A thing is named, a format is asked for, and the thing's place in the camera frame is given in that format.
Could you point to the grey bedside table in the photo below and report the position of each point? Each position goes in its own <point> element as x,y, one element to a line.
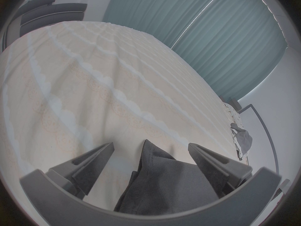
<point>232,102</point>

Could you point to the blue-green curtain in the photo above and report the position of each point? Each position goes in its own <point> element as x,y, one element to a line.
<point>235,50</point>
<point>152,10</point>

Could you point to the pile of clothes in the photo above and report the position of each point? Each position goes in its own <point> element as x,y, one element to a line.
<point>243,140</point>

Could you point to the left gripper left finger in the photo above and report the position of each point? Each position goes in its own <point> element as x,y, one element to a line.
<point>90,168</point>

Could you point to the white printed pillow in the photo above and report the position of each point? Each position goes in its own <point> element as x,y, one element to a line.
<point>236,118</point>

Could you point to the bed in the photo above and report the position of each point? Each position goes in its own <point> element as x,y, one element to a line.
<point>94,90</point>

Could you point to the black T-shirt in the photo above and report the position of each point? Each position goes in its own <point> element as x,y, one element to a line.
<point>164,187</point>

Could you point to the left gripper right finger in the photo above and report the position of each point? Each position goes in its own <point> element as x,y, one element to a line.
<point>216,168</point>

